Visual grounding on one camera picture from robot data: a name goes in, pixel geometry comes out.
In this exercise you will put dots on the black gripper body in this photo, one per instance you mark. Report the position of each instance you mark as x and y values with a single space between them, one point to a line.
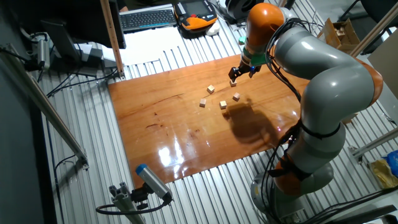
249 68

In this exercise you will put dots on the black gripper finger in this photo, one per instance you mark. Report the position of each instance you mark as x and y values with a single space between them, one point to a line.
234 74
255 72

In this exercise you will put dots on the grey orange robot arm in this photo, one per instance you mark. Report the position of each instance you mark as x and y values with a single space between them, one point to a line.
335 84

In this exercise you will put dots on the person right hand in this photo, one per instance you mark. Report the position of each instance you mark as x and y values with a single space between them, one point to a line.
123 8

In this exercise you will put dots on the white computer mouse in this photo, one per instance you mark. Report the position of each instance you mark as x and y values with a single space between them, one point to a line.
213 29

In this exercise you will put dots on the orange black teach pendant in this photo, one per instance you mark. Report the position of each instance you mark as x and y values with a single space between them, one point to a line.
199 22

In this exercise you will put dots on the glossy wooden board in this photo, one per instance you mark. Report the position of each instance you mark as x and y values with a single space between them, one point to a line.
174 124

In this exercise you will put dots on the white paper sheets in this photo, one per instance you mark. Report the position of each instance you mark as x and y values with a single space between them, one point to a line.
146 43

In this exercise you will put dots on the black computer keyboard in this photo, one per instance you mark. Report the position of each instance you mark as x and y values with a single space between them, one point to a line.
147 19

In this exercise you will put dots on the open cardboard box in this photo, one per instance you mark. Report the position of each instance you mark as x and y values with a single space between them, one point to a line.
351 35

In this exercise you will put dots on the beige flat panel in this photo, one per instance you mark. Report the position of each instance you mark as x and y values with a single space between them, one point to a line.
385 65

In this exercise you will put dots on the black office chair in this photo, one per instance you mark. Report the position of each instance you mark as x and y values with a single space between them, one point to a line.
377 7

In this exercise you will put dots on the yellow plastic bag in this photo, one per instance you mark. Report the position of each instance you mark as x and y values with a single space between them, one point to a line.
384 174

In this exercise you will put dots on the blue plastic bag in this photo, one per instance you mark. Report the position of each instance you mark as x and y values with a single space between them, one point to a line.
394 161

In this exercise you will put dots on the black flat bar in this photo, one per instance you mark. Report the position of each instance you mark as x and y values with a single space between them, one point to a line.
363 215

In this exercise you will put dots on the tan frame post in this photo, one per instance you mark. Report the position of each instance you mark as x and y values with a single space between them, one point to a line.
113 40
282 3
376 29

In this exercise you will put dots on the silver camera with blue end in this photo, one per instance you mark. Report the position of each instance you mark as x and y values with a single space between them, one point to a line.
152 180

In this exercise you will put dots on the short aluminium frame beam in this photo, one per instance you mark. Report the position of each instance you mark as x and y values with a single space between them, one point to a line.
376 142

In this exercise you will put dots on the aluminium profile camera stand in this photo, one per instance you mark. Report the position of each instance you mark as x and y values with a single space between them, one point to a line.
124 202

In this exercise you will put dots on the long aluminium frame beam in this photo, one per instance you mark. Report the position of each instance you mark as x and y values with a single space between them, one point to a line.
46 109

